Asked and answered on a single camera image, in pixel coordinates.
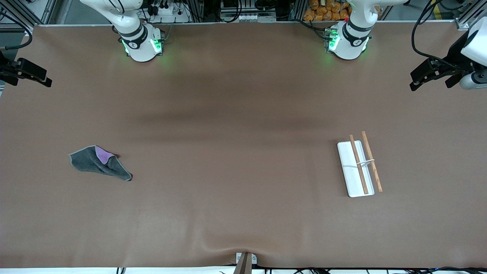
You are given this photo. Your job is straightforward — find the grey purple towel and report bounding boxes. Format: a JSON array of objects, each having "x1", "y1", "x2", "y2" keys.
[{"x1": 68, "y1": 145, "x2": 133, "y2": 182}]

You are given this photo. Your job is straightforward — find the white rack with wooden rods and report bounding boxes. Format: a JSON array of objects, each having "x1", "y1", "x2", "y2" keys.
[{"x1": 337, "y1": 131, "x2": 383, "y2": 198}]

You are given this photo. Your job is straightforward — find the orange snack packets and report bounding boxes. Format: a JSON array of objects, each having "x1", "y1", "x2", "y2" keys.
[{"x1": 303, "y1": 0, "x2": 351, "y2": 22}]

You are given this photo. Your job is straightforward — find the white power strip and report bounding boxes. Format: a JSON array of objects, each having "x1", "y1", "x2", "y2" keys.
[{"x1": 144, "y1": 0, "x2": 191, "y2": 24}]

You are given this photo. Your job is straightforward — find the white connector block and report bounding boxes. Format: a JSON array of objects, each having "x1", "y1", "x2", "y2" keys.
[{"x1": 236, "y1": 13, "x2": 277, "y2": 23}]

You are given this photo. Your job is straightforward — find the brown table mat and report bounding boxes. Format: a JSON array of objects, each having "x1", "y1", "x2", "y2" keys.
[{"x1": 0, "y1": 21, "x2": 487, "y2": 269}]

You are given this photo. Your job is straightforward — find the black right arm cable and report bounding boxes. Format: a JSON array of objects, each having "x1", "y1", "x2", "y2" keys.
[{"x1": 0, "y1": 10, "x2": 33, "y2": 50}]

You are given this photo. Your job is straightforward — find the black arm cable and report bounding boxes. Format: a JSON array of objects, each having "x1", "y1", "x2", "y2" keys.
[
  {"x1": 411, "y1": 0, "x2": 466, "y2": 70},
  {"x1": 0, "y1": 10, "x2": 33, "y2": 50}
]

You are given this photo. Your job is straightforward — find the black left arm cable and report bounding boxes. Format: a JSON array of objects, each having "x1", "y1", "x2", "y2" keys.
[{"x1": 411, "y1": 0, "x2": 466, "y2": 70}]

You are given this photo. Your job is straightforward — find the metal camera mount clamp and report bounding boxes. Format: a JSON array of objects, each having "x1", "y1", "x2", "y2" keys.
[{"x1": 236, "y1": 252, "x2": 258, "y2": 274}]

